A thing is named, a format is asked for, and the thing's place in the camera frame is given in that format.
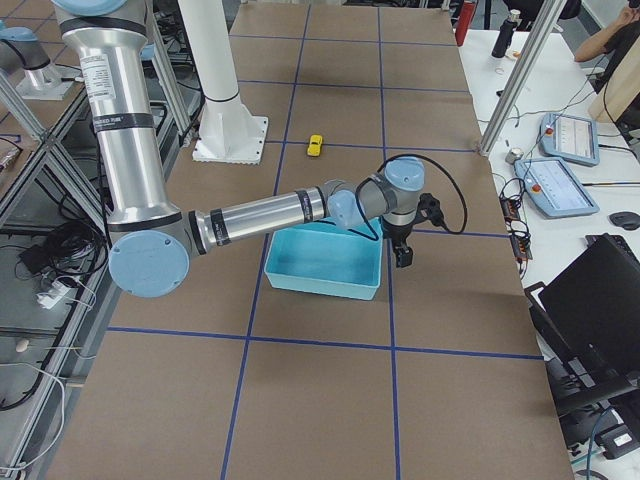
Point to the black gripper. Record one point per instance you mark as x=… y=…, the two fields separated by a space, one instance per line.
x=400 y=236

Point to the yellow beetle toy car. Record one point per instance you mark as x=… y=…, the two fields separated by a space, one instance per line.
x=314 y=147

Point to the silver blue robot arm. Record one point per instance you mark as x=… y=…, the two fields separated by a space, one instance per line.
x=153 y=240

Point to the second grey robot arm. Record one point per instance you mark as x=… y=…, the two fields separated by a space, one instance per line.
x=21 y=50

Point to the light blue plastic bin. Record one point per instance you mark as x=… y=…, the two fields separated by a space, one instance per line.
x=320 y=258

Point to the orange circuit board strip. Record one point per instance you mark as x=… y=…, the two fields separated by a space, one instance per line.
x=517 y=229

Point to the small metal cylinder weight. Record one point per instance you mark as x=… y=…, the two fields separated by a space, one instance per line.
x=513 y=155

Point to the near blue teach pendant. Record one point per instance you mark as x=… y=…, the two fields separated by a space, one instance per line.
x=553 y=188

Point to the blue teach pendant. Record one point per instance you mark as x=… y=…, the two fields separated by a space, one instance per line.
x=572 y=138
x=553 y=188

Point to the black laptop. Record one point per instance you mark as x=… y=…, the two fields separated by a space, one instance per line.
x=589 y=316

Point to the far blue teach pendant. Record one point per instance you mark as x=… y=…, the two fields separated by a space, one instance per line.
x=572 y=138

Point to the black computer mouse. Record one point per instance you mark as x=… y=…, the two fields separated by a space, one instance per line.
x=625 y=219

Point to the black water bottle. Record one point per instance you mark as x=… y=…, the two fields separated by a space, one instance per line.
x=505 y=35

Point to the seated person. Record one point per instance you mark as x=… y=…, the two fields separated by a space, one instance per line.
x=615 y=40

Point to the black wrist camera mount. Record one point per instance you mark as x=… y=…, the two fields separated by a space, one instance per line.
x=429 y=209

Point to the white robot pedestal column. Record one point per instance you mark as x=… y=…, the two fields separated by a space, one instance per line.
x=228 y=132

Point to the aluminium frame post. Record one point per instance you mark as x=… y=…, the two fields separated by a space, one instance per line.
x=535 y=42

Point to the aluminium side frame rack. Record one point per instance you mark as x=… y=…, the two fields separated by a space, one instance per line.
x=56 y=292

